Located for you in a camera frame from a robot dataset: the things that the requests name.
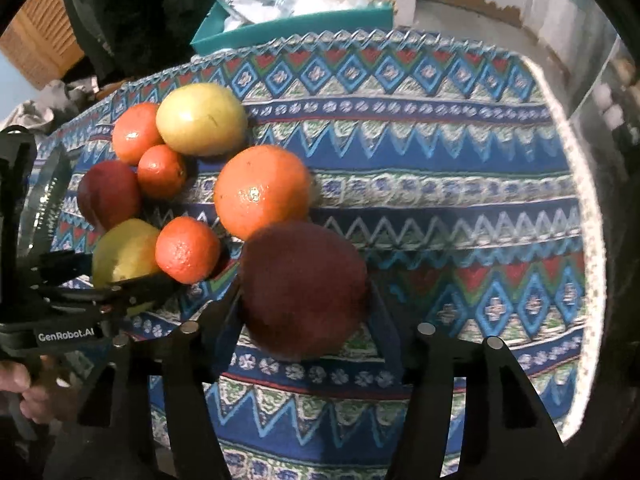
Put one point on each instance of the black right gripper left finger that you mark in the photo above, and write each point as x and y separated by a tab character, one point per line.
111	436

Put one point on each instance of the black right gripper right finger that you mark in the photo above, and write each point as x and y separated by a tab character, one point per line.
507	431

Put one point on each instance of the glass bowl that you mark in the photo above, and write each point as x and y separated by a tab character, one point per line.
43	205

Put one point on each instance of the dark red apple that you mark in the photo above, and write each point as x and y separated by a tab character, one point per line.
304	290

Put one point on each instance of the large orange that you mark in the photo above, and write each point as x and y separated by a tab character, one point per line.
261	185

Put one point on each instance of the person's left hand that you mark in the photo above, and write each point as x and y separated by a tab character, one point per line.
53	395

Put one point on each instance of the tangerine near pear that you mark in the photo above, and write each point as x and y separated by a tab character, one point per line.
187	250

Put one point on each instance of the small tangerine middle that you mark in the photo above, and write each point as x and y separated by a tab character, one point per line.
161	173

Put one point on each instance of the orange tangerine top left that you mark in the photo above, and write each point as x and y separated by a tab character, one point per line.
135	132

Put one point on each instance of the pile of grey clothes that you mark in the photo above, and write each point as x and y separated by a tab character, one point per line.
57	103

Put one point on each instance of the large yellow-green citrus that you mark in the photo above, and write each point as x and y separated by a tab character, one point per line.
202	120

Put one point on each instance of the wooden louvered door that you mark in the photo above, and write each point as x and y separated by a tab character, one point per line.
40	42

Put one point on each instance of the patterned blue tablecloth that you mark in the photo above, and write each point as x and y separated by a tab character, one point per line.
451	167

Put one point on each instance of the person in black clothes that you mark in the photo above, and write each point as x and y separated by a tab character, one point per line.
135	38

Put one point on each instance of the teal plastic crate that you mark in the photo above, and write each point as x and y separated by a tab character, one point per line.
211	37

